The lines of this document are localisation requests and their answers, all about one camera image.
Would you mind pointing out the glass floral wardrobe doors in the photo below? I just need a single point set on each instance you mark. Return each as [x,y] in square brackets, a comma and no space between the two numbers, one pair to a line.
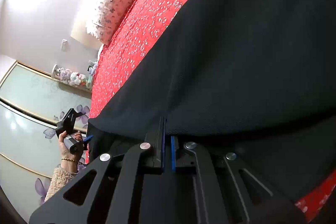
[29,113]

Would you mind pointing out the black pants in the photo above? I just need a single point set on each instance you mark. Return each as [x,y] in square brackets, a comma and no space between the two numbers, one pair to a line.
[236,56]

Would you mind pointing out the person's left hand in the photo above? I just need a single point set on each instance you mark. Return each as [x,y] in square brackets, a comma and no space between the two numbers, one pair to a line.
[65,151]

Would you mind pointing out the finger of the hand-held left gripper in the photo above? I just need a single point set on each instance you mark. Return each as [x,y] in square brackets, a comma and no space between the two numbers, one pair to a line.
[88,139]

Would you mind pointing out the pink floral pillow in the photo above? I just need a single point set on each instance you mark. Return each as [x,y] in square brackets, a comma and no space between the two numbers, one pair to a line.
[118,1]

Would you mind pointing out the shelf of plush toys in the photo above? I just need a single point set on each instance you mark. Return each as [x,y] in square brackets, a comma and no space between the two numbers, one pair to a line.
[72,77]

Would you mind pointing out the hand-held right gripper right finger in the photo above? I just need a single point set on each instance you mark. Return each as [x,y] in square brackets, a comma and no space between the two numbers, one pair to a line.
[173,154]

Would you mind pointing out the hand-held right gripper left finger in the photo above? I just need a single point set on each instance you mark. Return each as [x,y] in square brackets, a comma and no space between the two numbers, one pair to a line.
[164,150]

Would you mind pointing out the red floral bedspread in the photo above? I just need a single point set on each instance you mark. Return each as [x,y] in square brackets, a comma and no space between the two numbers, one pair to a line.
[147,29]

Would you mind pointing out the beige headboard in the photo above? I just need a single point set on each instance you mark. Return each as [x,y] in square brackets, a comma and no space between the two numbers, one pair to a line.
[82,29]

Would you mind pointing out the white wall switch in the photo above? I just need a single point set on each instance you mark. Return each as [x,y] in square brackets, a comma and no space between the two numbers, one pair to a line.
[64,45]

